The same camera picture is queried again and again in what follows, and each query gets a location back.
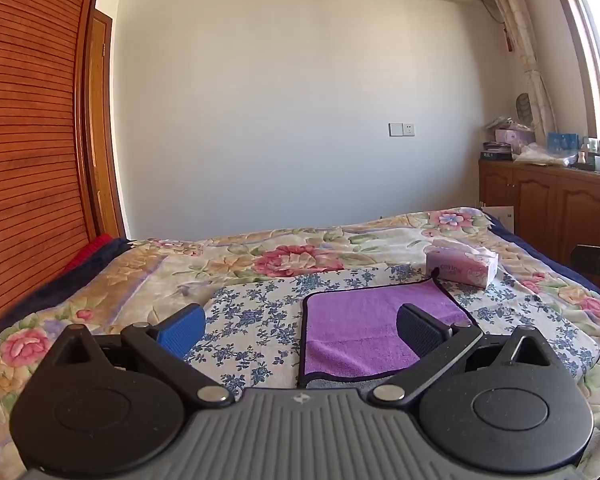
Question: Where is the floral blanket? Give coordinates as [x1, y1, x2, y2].
[0, 206, 600, 480]

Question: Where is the dark blue blanket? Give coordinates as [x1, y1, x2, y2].
[0, 236, 136, 356]

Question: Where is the blue floral bed sheet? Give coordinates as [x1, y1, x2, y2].
[182, 265, 600, 402]

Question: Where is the wooden cabinet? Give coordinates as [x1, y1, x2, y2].
[478, 158, 600, 281]

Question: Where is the stack of dark books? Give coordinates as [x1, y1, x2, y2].
[482, 143, 515, 162]

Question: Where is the lilac box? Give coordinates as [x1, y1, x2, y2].
[495, 129, 536, 153]

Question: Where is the wooden room door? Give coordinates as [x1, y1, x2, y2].
[82, 7, 127, 239]

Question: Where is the blue box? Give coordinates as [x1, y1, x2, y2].
[547, 132, 581, 153]

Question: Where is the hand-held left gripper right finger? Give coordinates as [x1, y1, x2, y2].
[371, 303, 569, 406]

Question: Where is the white cardboard box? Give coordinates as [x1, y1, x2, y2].
[480, 204, 516, 233]

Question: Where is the clear plastic bag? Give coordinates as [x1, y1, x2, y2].
[513, 142, 576, 167]

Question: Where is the window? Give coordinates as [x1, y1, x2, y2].
[545, 0, 600, 136]

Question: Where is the floral curtain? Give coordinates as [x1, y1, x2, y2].
[476, 0, 558, 136]

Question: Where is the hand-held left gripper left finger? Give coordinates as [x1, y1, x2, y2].
[34, 303, 236, 408]

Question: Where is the wooden slatted wardrobe door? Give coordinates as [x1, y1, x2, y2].
[0, 0, 106, 346]

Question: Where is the grey towel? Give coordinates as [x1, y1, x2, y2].
[307, 376, 386, 390]

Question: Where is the pink tissue box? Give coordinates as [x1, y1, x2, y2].
[425, 239, 499, 289]

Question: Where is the purple towel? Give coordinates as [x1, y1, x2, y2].
[299, 268, 481, 389]

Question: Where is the red cloth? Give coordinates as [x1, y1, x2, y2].
[62, 233, 116, 272]

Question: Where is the grey oval fan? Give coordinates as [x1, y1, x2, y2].
[514, 92, 533, 123]

